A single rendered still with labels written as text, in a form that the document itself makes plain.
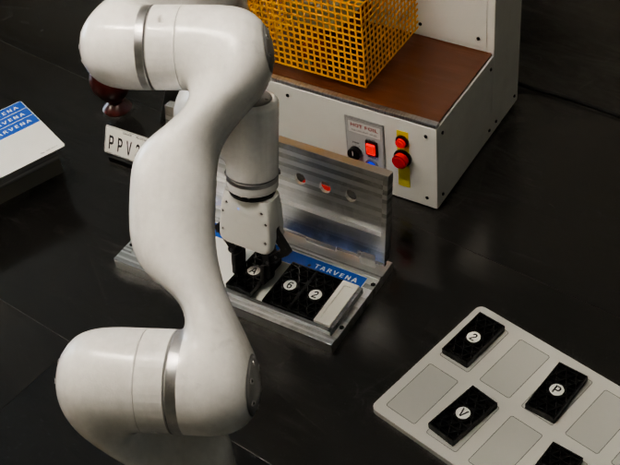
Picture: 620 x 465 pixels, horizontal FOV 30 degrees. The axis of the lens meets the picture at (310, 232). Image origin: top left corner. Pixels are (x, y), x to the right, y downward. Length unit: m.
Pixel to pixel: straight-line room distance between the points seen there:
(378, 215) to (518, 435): 0.43
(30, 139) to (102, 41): 0.87
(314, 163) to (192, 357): 0.70
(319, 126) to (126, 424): 0.91
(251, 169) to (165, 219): 0.50
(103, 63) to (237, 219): 0.57
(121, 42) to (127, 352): 0.35
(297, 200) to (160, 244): 0.70
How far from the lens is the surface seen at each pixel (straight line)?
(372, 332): 1.88
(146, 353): 1.30
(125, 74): 1.37
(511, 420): 1.76
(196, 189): 1.32
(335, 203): 1.93
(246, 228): 1.87
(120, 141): 2.26
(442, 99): 2.00
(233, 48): 1.32
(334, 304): 1.89
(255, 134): 1.76
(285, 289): 1.92
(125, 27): 1.36
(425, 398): 1.78
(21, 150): 2.20
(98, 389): 1.31
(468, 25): 2.10
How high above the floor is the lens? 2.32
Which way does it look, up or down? 44 degrees down
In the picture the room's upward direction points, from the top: 7 degrees counter-clockwise
